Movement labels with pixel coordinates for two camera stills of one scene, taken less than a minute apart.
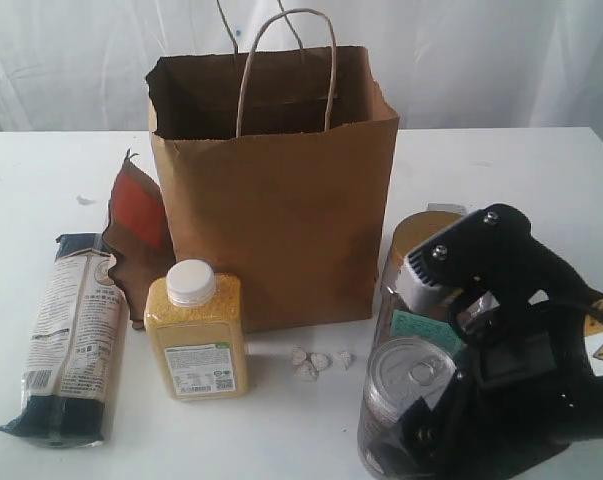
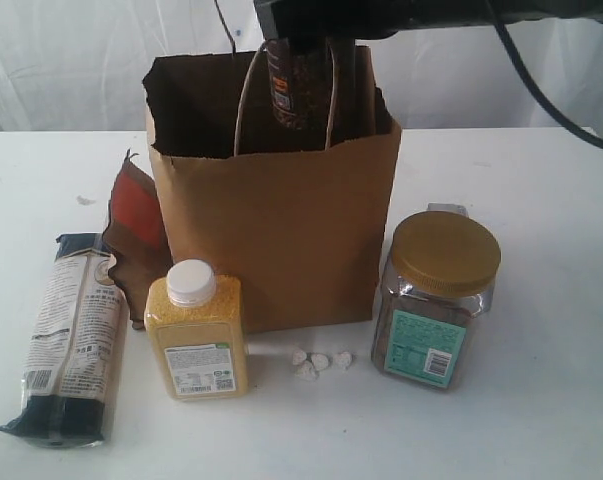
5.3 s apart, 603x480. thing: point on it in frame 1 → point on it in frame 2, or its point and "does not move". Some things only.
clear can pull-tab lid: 401,374 → 301,82
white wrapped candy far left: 297,355 does not move
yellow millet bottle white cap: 194,320 does not move
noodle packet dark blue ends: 77,361 does not move
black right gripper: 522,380 → 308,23
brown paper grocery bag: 276,165 does not move
